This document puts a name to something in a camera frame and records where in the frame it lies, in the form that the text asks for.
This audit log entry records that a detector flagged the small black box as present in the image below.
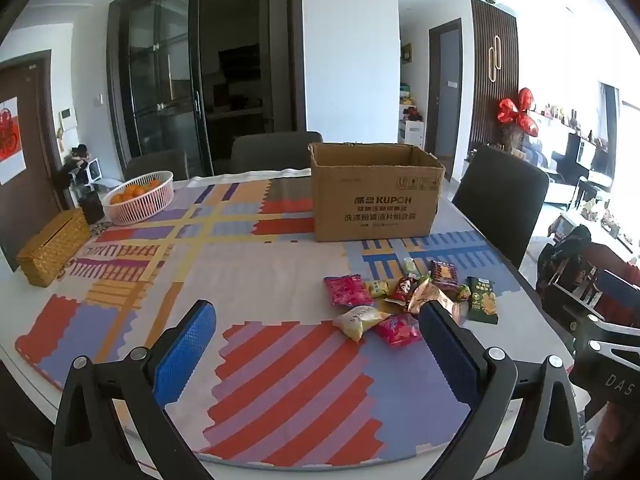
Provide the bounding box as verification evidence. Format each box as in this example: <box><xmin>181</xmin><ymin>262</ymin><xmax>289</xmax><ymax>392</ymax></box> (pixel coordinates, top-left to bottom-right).
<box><xmin>80</xmin><ymin>195</ymin><xmax>105</xmax><ymax>225</ymax></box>

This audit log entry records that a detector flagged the dark wooden room door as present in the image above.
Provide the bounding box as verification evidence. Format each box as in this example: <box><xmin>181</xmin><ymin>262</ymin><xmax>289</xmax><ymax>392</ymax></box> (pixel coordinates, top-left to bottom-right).
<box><xmin>427</xmin><ymin>18</ymin><xmax>463</xmax><ymax>158</ymax></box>

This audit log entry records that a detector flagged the yellow white snack packet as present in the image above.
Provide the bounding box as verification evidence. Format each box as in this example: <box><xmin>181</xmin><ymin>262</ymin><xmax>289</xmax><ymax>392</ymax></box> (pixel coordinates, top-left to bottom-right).
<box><xmin>333</xmin><ymin>305</ymin><xmax>392</xmax><ymax>343</ymax></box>

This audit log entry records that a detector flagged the pink snack packet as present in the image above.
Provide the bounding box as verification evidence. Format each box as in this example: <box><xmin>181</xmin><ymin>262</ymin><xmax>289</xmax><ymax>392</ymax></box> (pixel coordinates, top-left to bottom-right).
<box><xmin>324</xmin><ymin>274</ymin><xmax>375</xmax><ymax>307</ymax></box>
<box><xmin>374</xmin><ymin>314</ymin><xmax>423</xmax><ymax>348</ymax></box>

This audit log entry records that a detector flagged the wall intercom panel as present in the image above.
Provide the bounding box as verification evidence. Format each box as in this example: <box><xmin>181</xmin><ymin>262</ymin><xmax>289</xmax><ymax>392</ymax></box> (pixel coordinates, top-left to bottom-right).
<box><xmin>59</xmin><ymin>109</ymin><xmax>76</xmax><ymax>153</ymax></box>

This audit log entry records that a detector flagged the black piano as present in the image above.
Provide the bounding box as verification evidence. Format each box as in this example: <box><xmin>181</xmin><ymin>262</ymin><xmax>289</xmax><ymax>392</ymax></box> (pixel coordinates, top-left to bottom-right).
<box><xmin>550</xmin><ymin>132</ymin><xmax>621</xmax><ymax>211</ymax></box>

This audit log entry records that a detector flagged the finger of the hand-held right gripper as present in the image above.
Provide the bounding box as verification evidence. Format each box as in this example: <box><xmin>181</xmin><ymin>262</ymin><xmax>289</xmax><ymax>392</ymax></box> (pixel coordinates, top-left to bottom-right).
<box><xmin>542</xmin><ymin>282</ymin><xmax>640</xmax><ymax>361</ymax></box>
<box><xmin>597</xmin><ymin>269</ymin><xmax>640</xmax><ymax>311</ymax></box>

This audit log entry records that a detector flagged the dark grey dining chair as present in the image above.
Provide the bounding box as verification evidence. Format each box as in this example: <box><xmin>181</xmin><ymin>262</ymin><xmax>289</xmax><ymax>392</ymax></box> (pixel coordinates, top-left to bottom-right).
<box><xmin>230</xmin><ymin>131</ymin><xmax>323</xmax><ymax>176</ymax></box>
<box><xmin>451</xmin><ymin>145</ymin><xmax>550</xmax><ymax>267</ymax></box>
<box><xmin>125</xmin><ymin>149</ymin><xmax>190</xmax><ymax>181</ymax></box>

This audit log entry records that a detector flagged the brown entry door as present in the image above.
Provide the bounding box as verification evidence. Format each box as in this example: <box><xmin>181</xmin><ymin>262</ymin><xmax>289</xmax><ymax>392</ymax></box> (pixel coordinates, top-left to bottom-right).
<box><xmin>0</xmin><ymin>50</ymin><xmax>66</xmax><ymax>271</ymax></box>

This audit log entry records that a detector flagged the person's right forearm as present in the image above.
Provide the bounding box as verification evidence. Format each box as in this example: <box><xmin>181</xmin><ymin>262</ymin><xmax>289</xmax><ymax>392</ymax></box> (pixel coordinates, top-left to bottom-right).
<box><xmin>582</xmin><ymin>400</ymin><xmax>640</xmax><ymax>480</ymax></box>

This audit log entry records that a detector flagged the cardboard box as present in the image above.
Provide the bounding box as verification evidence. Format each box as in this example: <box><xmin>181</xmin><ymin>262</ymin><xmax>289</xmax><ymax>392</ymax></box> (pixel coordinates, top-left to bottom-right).
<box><xmin>307</xmin><ymin>142</ymin><xmax>446</xmax><ymax>243</ymax></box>

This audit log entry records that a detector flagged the dark green snack packet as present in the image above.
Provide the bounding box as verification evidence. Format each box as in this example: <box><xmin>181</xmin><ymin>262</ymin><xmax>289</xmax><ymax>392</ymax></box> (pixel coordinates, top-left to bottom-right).
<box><xmin>466</xmin><ymin>276</ymin><xmax>501</xmax><ymax>325</ymax></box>

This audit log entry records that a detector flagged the maroon snack packet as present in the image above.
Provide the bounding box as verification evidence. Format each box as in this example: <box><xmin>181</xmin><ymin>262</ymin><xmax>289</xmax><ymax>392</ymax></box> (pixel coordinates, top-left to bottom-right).
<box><xmin>430</xmin><ymin>260</ymin><xmax>462</xmax><ymax>291</ymax></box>

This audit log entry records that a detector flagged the red paper door decoration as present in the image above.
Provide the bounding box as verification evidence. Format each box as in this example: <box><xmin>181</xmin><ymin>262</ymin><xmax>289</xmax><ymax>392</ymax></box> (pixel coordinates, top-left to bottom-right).
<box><xmin>0</xmin><ymin>96</ymin><xmax>28</xmax><ymax>186</ymax></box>

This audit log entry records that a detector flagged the white basket of oranges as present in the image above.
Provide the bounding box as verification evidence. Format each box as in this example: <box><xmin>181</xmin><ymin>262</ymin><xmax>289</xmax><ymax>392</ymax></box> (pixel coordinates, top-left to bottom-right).
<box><xmin>102</xmin><ymin>171</ymin><xmax>175</xmax><ymax>226</ymax></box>

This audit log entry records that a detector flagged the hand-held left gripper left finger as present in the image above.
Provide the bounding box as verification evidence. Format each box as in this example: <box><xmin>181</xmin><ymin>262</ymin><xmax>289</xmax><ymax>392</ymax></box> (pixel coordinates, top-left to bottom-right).
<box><xmin>52</xmin><ymin>299</ymin><xmax>217</xmax><ymax>480</ymax></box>

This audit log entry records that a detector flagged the black framed glass sliding door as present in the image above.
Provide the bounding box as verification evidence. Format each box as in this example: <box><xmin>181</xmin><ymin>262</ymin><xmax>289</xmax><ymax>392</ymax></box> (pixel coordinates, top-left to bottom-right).
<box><xmin>107</xmin><ymin>0</ymin><xmax>306</xmax><ymax>178</ymax></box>

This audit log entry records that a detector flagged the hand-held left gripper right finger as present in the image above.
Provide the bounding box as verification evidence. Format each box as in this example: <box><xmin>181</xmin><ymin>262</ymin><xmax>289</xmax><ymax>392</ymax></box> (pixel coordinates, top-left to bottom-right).
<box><xmin>419</xmin><ymin>300</ymin><xmax>586</xmax><ymax>480</ymax></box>

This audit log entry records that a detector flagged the red foil balloon bunch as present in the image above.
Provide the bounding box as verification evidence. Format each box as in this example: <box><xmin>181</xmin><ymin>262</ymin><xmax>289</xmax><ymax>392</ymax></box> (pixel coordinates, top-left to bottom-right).
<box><xmin>496</xmin><ymin>87</ymin><xmax>541</xmax><ymax>138</ymax></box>

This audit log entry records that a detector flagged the pile of oranges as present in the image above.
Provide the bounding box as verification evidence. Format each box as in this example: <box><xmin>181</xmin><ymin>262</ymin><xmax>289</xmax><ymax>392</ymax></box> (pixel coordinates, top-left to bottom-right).
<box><xmin>110</xmin><ymin>180</ymin><xmax>163</xmax><ymax>206</ymax></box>

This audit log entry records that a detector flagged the gold snack packet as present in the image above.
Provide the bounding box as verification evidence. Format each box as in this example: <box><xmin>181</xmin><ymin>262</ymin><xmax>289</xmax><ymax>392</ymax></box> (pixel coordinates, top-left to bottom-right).
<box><xmin>406</xmin><ymin>274</ymin><xmax>468</xmax><ymax>325</ymax></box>

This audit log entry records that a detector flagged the small red snack packet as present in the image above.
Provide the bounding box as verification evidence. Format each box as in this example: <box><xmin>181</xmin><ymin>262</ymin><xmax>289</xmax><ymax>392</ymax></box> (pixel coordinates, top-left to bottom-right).
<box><xmin>384</xmin><ymin>276</ymin><xmax>418</xmax><ymax>306</ymax></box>

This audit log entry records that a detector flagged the woven tissue box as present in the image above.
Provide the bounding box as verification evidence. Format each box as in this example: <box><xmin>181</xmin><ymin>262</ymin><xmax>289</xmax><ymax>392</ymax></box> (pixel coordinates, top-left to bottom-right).
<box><xmin>16</xmin><ymin>207</ymin><xmax>92</xmax><ymax>288</ymax></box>

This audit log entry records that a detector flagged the gold wall ornament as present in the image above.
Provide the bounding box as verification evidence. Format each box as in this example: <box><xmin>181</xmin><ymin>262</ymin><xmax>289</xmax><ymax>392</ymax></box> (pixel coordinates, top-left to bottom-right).
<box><xmin>487</xmin><ymin>35</ymin><xmax>503</xmax><ymax>82</ymax></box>

